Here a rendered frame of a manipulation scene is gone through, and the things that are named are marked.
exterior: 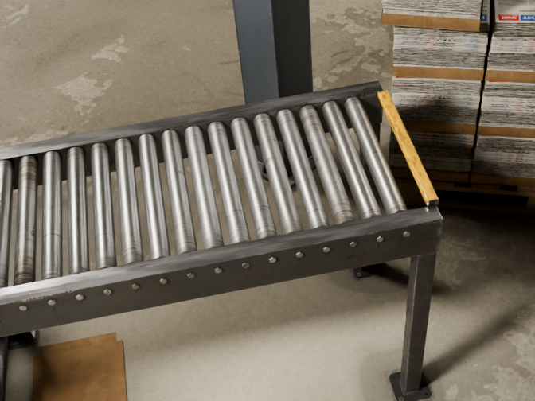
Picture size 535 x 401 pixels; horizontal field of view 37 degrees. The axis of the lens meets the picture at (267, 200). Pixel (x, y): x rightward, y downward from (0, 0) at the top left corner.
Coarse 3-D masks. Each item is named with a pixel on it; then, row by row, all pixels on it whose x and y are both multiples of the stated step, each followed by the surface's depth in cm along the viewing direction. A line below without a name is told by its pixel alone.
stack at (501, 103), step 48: (528, 0) 241; (432, 48) 246; (480, 48) 242; (528, 48) 240; (432, 96) 259; (480, 96) 272; (528, 96) 252; (432, 144) 275; (480, 144) 271; (528, 144) 267; (480, 192) 287; (528, 192) 283
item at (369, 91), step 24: (288, 96) 223; (312, 96) 222; (336, 96) 221; (360, 96) 222; (168, 120) 220; (192, 120) 219; (216, 120) 218; (24, 144) 218; (48, 144) 217; (72, 144) 216
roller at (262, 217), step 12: (240, 120) 218; (240, 132) 214; (240, 144) 211; (252, 144) 212; (240, 156) 209; (252, 156) 208; (240, 168) 207; (252, 168) 204; (252, 180) 201; (252, 192) 199; (264, 192) 199; (252, 204) 196; (264, 204) 195; (252, 216) 195; (264, 216) 192; (264, 228) 190
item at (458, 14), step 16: (384, 0) 232; (400, 0) 230; (416, 0) 229; (432, 0) 228; (448, 0) 226; (464, 0) 225; (480, 0) 224; (432, 16) 232; (448, 16) 230; (464, 16) 229; (480, 16) 236
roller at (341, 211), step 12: (312, 108) 219; (312, 120) 215; (312, 132) 212; (324, 132) 214; (312, 144) 210; (324, 144) 209; (324, 156) 205; (324, 168) 203; (336, 168) 203; (324, 180) 201; (336, 180) 199; (336, 192) 196; (336, 204) 194; (348, 204) 194; (336, 216) 192; (348, 216) 190
